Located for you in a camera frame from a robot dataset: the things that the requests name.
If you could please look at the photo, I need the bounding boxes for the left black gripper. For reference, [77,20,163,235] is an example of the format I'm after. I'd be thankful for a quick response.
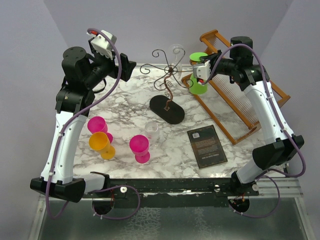
[84,48,136,89]

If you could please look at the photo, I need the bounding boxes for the clear wine glass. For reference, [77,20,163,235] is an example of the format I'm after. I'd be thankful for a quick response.
[144,121,160,149]
[169,43,185,79]

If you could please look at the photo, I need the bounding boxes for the green plastic wine glass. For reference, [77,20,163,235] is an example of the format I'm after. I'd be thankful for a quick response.
[189,52,208,95]

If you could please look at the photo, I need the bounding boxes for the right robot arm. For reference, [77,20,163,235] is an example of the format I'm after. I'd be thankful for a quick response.
[193,36,306,196]

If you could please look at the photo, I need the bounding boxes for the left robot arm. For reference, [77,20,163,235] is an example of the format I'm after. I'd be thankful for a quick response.
[30,38,136,203]

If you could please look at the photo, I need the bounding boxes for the metal wine glass rack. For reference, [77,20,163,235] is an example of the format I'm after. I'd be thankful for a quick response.
[139,49,189,125]

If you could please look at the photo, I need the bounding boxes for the pink wine glass left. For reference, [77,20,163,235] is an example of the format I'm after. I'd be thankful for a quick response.
[87,116,114,143]

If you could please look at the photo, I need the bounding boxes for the pink wine glass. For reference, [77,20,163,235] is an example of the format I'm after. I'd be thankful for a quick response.
[87,116,114,143]
[129,134,150,164]

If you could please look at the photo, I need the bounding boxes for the pink wine glass front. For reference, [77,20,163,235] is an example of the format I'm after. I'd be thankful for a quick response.
[129,134,150,164]

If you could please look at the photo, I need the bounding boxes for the orange plastic wine glass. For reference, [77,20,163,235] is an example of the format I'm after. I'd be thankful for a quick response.
[89,132,116,160]

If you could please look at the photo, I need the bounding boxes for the black book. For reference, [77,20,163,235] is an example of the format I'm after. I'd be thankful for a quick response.
[187,125,228,169]

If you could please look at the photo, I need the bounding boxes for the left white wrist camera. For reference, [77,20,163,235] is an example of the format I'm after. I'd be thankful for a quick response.
[86,31,114,59]

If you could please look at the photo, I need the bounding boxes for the black mounting rail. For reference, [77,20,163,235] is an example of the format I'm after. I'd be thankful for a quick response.
[84,178,259,209]

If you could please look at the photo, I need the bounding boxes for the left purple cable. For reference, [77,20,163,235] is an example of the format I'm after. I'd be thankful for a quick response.
[44,27,141,221]

